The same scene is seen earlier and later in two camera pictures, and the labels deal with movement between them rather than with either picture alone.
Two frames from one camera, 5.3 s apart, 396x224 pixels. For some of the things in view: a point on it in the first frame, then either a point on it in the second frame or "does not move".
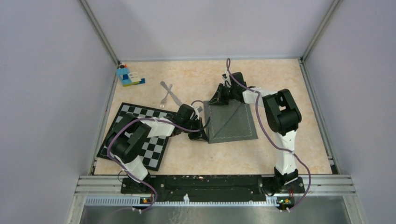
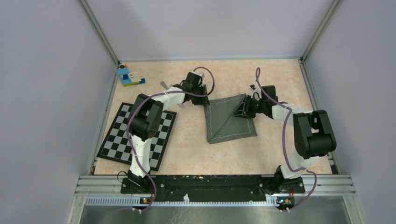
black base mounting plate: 173,188 does not move
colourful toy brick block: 127,79 does not move
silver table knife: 172,94 does not move
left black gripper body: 194,123 -> 197,100
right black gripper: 216,100 -> 243,109
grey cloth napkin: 229,122 does not move
